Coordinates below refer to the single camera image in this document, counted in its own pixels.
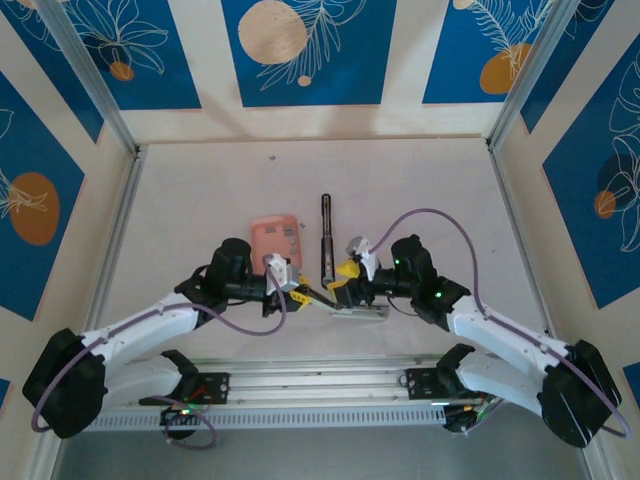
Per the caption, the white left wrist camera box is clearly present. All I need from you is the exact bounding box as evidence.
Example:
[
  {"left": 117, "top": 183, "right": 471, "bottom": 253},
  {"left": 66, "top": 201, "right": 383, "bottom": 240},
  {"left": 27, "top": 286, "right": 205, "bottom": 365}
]
[{"left": 264, "top": 254, "right": 304, "bottom": 292}]

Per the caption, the grey stapler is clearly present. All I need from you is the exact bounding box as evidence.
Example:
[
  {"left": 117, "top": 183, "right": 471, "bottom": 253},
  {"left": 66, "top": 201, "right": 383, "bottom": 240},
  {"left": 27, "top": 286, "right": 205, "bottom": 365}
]
[{"left": 327, "top": 298, "right": 390, "bottom": 321}]

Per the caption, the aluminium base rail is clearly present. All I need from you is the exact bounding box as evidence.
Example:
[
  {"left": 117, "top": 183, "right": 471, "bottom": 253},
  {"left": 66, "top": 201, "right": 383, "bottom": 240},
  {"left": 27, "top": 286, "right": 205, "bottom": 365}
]
[{"left": 97, "top": 353, "right": 551, "bottom": 412}]

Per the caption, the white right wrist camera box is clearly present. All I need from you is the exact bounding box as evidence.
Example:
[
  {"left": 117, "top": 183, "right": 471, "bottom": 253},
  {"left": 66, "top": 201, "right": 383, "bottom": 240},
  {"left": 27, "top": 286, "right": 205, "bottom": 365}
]
[{"left": 344, "top": 237, "right": 375, "bottom": 282}]

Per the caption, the aluminium frame bar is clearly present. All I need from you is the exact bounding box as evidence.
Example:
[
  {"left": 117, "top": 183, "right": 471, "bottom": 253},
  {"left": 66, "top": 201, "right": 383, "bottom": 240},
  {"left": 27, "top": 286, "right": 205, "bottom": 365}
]
[
  {"left": 28, "top": 434, "right": 69, "bottom": 480},
  {"left": 577, "top": 443, "right": 611, "bottom": 480}
]

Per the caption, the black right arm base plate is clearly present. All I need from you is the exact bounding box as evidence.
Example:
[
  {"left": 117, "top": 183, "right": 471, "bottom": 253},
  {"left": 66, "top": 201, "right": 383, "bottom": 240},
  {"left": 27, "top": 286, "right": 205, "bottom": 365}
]
[{"left": 404, "top": 367, "right": 499, "bottom": 401}]

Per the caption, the grey slotted cable duct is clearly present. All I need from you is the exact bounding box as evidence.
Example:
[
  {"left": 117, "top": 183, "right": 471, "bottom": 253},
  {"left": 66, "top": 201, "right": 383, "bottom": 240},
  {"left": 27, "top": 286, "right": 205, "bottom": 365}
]
[{"left": 84, "top": 407, "right": 447, "bottom": 432}]

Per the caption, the pink plastic tray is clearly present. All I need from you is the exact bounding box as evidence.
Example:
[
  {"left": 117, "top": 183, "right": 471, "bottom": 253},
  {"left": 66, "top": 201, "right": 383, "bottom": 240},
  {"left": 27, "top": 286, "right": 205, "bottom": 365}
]
[{"left": 248, "top": 212, "right": 307, "bottom": 274}]

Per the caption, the black stapler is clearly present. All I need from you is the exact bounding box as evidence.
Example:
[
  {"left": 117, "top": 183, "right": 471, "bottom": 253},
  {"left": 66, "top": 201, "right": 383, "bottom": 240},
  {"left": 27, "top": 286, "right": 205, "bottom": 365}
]
[{"left": 318, "top": 192, "right": 335, "bottom": 290}]

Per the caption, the aluminium frame post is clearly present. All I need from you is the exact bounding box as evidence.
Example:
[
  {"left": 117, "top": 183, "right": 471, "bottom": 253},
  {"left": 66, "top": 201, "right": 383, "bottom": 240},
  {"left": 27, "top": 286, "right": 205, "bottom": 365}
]
[
  {"left": 35, "top": 0, "right": 141, "bottom": 156},
  {"left": 485, "top": 0, "right": 576, "bottom": 151}
]

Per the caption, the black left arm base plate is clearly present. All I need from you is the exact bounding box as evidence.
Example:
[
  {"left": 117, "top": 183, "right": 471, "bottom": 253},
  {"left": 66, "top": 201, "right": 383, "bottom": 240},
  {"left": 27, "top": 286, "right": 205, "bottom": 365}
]
[{"left": 138, "top": 372, "right": 231, "bottom": 406}]

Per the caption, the aluminium side rail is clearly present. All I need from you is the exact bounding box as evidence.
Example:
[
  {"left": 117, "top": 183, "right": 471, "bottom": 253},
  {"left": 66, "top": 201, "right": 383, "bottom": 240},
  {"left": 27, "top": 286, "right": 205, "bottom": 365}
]
[
  {"left": 82, "top": 144, "right": 147, "bottom": 346},
  {"left": 485, "top": 142, "right": 557, "bottom": 341}
]

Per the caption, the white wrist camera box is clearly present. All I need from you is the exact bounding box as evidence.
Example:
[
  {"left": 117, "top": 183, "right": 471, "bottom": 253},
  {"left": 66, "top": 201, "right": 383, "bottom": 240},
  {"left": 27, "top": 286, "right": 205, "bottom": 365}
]
[
  {"left": 264, "top": 254, "right": 304, "bottom": 292},
  {"left": 344, "top": 237, "right": 375, "bottom": 282}
]

